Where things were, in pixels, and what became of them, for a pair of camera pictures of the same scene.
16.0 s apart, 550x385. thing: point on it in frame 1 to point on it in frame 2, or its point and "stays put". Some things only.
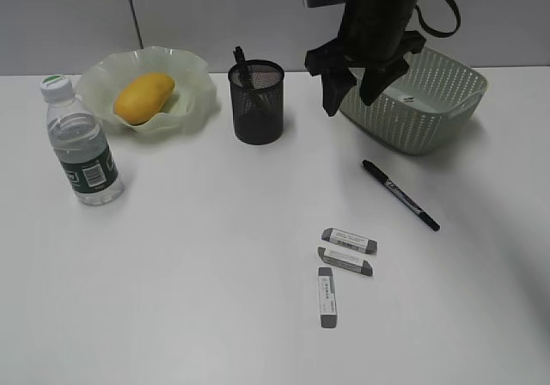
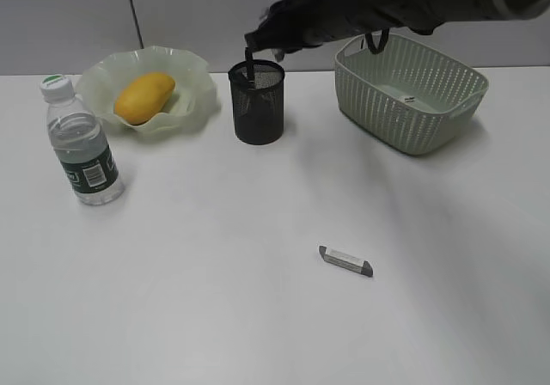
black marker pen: (241, 62) to (249, 62)
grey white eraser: (345, 260) stays put
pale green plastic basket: (424, 108) stays put
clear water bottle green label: (83, 148) stays put
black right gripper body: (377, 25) to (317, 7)
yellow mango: (143, 97) stays put
